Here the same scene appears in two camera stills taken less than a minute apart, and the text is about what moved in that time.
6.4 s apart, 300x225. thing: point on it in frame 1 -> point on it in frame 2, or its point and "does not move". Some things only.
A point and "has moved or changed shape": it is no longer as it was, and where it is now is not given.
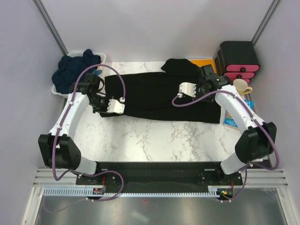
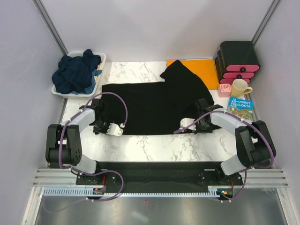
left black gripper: [105, 109] -> [96, 131]
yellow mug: [241, 86] does not move
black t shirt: [150, 95] has moved or changed shape
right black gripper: [198, 86] -> [209, 130]
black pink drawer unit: [239, 60] does not move
